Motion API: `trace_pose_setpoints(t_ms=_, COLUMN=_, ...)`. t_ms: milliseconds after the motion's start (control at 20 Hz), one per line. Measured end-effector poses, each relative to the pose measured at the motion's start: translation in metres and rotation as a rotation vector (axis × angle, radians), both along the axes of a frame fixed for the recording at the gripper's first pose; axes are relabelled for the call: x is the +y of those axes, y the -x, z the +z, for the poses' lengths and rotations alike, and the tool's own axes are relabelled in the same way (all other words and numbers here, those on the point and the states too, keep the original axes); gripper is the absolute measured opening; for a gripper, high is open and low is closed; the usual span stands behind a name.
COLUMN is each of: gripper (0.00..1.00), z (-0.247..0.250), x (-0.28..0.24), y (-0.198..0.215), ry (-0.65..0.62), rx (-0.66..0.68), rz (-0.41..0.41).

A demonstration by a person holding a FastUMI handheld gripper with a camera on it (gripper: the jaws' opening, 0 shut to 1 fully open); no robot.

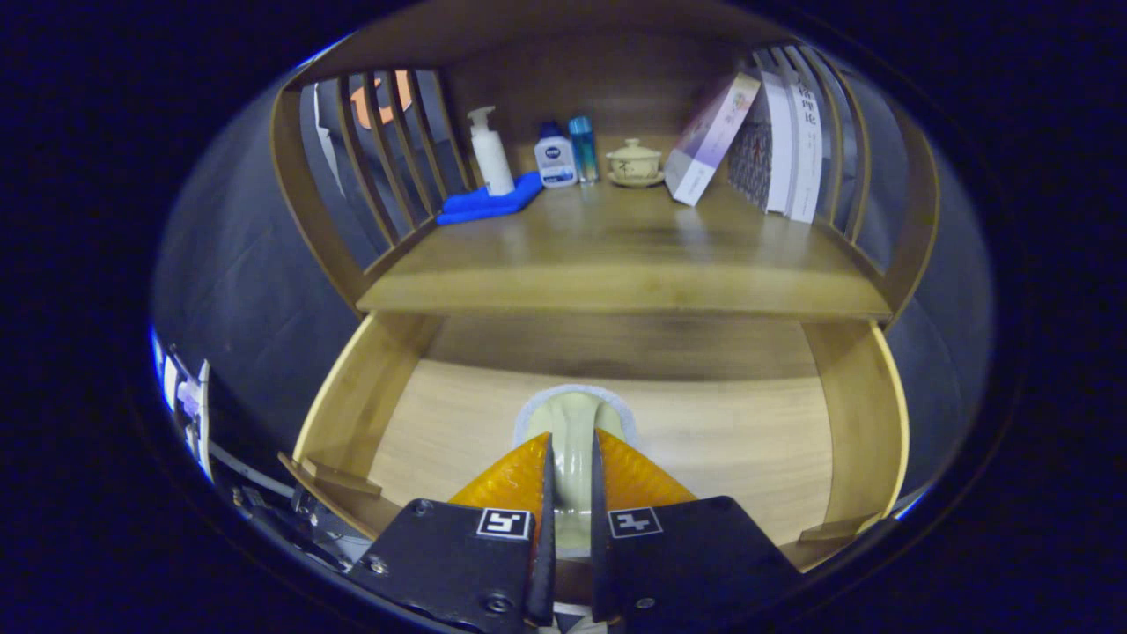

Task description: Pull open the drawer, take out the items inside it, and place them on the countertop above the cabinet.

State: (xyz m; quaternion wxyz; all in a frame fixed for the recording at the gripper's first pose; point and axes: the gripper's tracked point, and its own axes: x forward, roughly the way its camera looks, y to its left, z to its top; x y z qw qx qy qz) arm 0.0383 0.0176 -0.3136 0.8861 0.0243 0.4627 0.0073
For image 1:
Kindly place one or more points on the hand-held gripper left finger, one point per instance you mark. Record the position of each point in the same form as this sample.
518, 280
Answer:
542, 528

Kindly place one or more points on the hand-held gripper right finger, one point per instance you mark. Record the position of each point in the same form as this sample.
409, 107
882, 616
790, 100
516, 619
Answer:
602, 528

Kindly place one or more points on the wooden drawer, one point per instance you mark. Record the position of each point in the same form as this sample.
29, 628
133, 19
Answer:
722, 440

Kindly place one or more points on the wooden countertop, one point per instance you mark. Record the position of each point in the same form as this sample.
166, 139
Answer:
616, 255

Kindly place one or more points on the wooden cabinet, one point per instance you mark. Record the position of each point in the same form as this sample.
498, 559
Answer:
616, 79

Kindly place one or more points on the blue folded cloth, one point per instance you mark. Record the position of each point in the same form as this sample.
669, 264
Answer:
480, 207

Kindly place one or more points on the white bottle with blue cap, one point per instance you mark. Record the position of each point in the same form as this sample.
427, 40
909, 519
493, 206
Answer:
555, 163

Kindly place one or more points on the ceramic lidded teacup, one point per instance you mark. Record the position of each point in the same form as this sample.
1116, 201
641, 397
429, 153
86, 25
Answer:
634, 163

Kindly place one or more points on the white pump bottle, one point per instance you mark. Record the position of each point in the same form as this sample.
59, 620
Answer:
493, 158

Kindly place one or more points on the white and blue equipment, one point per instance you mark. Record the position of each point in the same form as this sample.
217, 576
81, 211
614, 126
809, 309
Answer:
189, 396

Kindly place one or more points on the teal slim bottle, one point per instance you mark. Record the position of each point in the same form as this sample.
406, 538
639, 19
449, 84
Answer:
583, 150

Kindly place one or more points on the dark patterned book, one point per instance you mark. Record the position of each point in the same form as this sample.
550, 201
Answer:
748, 163

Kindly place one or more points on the white and purple book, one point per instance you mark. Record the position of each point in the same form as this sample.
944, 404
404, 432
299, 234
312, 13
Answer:
709, 141

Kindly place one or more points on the plain white book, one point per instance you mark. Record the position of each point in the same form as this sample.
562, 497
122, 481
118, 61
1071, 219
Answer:
779, 150

